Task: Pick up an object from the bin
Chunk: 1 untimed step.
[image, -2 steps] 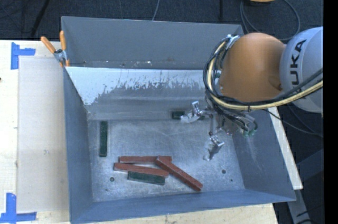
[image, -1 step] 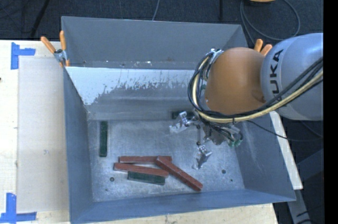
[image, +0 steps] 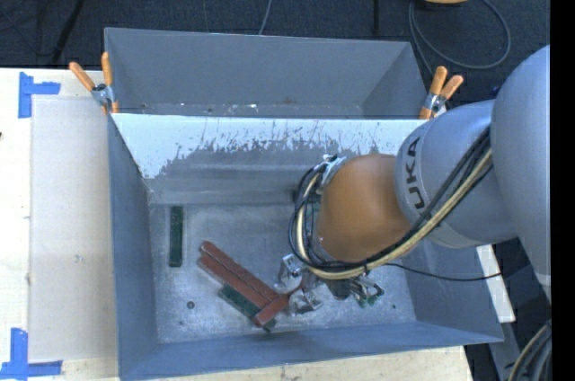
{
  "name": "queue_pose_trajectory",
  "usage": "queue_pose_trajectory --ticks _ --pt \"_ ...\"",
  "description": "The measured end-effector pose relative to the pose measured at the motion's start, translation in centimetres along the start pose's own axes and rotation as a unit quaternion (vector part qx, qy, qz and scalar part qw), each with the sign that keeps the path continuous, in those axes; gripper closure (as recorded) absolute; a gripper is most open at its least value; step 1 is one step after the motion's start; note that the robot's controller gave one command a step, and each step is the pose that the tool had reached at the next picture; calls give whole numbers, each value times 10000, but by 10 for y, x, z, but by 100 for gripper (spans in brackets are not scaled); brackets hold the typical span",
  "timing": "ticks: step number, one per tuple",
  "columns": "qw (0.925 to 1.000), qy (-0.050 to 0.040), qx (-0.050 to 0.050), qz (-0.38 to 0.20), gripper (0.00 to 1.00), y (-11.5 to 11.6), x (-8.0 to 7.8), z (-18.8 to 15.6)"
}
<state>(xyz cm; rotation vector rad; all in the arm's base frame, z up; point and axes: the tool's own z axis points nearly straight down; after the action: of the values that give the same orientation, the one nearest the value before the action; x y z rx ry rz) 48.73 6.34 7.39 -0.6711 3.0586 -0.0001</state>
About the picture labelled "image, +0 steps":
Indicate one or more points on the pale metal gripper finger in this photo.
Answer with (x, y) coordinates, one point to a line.
(289, 267)
(311, 302)

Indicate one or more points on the short red-brown flat block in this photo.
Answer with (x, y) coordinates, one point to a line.
(271, 311)

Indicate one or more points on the dark green flat block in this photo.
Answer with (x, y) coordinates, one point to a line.
(240, 303)
(176, 235)

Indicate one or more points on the grey metal bin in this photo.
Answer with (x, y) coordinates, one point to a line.
(233, 231)

